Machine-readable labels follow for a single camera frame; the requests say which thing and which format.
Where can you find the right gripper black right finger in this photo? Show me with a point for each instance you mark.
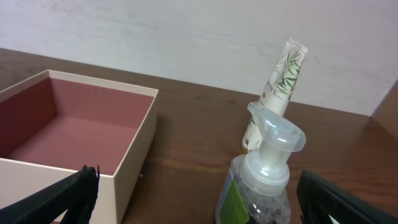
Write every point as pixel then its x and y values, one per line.
pixel 324 202

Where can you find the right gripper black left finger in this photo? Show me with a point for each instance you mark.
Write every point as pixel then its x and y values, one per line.
pixel 75 196

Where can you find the clear foam soap pump bottle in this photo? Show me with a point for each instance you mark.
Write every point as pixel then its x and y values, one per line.
pixel 254 189

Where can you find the white lotion tube leaf print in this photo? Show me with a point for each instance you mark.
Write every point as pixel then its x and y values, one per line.
pixel 278 90

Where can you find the white box pink interior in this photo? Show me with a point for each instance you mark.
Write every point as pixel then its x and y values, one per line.
pixel 54 123

